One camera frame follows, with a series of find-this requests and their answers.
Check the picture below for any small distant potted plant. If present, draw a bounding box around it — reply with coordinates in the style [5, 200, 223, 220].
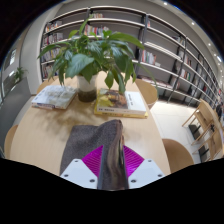
[12, 66, 28, 83]

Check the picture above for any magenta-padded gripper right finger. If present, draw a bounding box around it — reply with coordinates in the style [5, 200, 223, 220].
[122, 145, 166, 190]

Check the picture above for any slatted wooden frame chair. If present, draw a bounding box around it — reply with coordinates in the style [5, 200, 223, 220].
[181, 97, 224, 163]

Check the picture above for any row of ceiling lights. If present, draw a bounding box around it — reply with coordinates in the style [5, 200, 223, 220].
[162, 0, 222, 63]

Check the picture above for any yellow and green book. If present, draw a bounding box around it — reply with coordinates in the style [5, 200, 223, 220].
[93, 87, 150, 120]

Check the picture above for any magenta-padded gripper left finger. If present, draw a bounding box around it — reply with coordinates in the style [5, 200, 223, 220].
[59, 145, 104, 190]

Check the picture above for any zigzag striped brown towel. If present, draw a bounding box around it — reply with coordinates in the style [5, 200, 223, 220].
[59, 118, 135, 191]

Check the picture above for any green plant in white pot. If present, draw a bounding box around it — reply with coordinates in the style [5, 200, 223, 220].
[37, 18, 158, 103]

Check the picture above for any white and blue book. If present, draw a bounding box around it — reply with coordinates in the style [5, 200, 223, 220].
[31, 84, 79, 111]

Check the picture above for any grey bookshelf unit with books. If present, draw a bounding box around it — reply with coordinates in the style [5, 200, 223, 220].
[39, 4, 223, 105]

